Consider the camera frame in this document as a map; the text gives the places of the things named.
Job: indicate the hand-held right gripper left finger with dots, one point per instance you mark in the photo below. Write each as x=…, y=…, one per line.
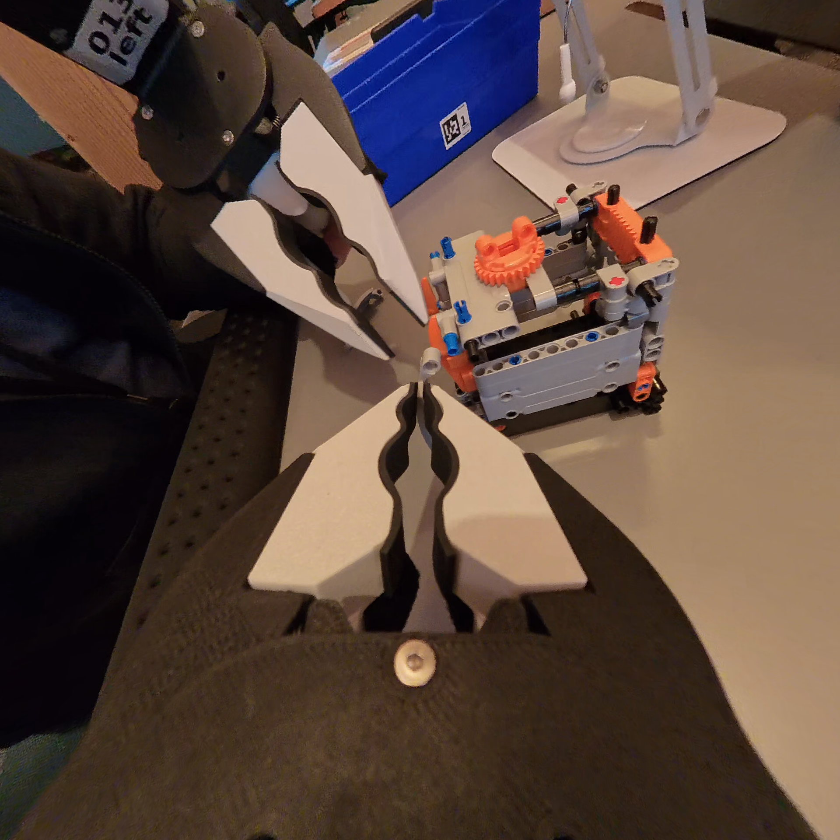
x=321, y=525

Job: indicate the white metal board stand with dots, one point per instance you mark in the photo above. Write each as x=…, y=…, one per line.
x=722, y=131

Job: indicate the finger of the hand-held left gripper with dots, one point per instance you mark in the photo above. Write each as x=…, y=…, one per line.
x=275, y=262
x=348, y=190

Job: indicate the person's left forearm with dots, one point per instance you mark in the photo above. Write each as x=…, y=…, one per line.
x=98, y=216

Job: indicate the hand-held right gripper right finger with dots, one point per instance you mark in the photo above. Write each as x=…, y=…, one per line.
x=512, y=525

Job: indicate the blue plastic storage bin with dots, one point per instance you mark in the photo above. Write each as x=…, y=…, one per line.
x=407, y=98

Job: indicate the grey curved toy brick panel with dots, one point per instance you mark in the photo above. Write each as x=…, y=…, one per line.
x=367, y=303
x=430, y=359

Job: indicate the person's left hand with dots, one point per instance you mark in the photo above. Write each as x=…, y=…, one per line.
x=338, y=248

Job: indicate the grey orange toy brick model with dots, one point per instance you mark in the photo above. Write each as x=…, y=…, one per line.
x=558, y=374

